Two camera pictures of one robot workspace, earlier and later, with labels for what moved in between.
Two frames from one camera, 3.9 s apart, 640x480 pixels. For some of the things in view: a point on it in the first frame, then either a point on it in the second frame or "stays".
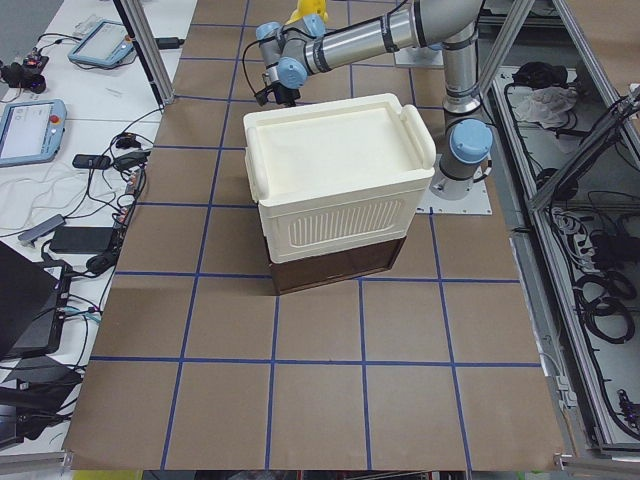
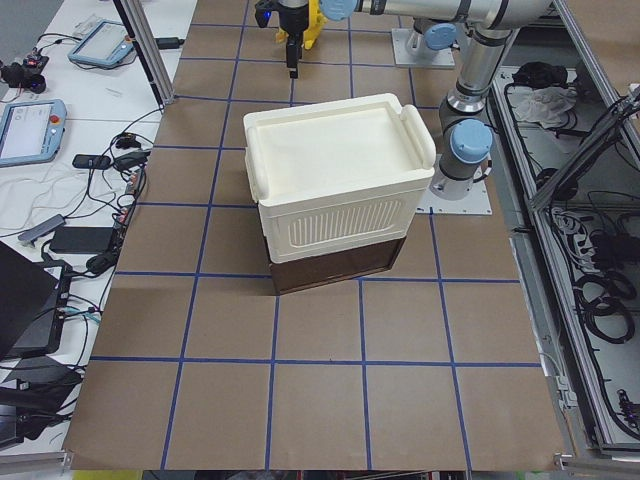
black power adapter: (80, 240) stays
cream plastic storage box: (336, 175) stays
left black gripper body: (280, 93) → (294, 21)
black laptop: (33, 304) stays
